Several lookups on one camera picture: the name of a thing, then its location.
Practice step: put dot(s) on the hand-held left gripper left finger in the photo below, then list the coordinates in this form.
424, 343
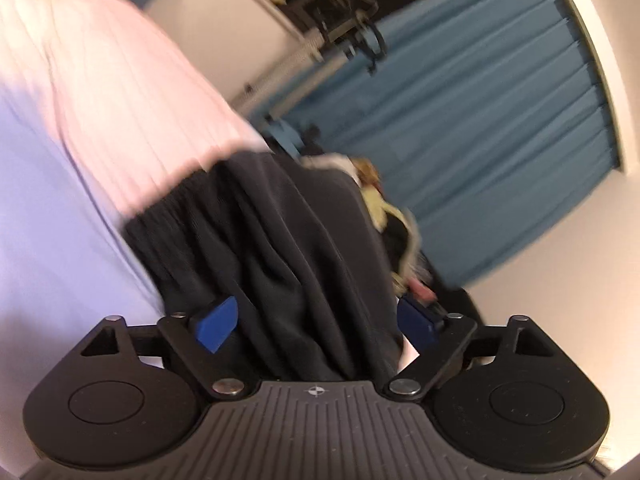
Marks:
217, 322

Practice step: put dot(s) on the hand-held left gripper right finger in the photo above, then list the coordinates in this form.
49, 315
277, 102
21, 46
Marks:
417, 325

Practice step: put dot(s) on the black garment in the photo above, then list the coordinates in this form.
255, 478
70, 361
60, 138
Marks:
280, 260

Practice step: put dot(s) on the pile of mixed clothes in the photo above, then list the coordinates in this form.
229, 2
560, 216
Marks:
380, 205

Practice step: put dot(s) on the blue curtain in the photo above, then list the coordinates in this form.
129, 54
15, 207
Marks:
475, 135

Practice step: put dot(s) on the pale pink white cloth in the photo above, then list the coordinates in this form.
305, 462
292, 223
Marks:
100, 110

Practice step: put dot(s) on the grey metal stand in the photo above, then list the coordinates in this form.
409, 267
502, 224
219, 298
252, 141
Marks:
345, 25

